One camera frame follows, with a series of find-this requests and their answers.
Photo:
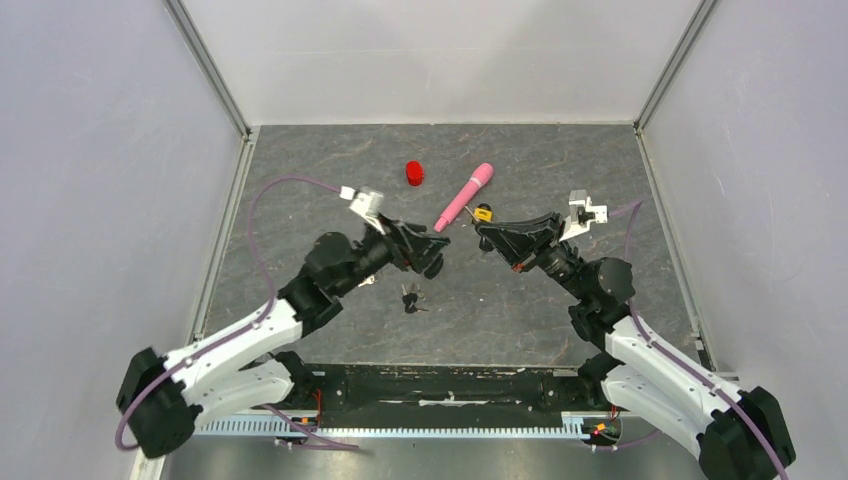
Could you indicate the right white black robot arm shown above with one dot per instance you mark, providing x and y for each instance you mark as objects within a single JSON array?
[{"x": 732, "y": 433}]

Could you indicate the yellow black padlock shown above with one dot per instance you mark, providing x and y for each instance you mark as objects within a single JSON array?
[{"x": 480, "y": 214}]

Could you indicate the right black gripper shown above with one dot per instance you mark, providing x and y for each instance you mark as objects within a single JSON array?
[{"x": 518, "y": 241}]

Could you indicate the white slotted cable duct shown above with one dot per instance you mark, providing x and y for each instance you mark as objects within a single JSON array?
[{"x": 568, "y": 427}]

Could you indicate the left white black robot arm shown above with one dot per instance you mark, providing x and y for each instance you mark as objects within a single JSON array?
[{"x": 164, "y": 398}]

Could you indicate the black-head key bunch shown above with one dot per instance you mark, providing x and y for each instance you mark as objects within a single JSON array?
[{"x": 412, "y": 295}]

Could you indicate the pink cylindrical wand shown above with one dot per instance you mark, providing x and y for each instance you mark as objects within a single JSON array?
[{"x": 479, "y": 178}]

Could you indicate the black Kaijing padlock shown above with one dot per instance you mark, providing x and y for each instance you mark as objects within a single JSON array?
[{"x": 434, "y": 268}]

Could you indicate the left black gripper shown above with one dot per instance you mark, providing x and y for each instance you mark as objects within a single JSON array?
[{"x": 409, "y": 244}]

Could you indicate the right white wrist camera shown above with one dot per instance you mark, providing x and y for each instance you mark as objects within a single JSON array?
[{"x": 583, "y": 213}]

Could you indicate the red plastic cap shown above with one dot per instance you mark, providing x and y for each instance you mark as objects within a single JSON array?
[{"x": 415, "y": 173}]

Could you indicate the small silver key bunch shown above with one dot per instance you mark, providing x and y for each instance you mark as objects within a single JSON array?
[{"x": 370, "y": 280}]

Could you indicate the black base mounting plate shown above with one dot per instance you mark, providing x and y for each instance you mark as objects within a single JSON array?
[{"x": 346, "y": 387}]

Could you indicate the black-head key set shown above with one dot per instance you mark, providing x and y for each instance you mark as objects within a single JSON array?
[{"x": 485, "y": 244}]

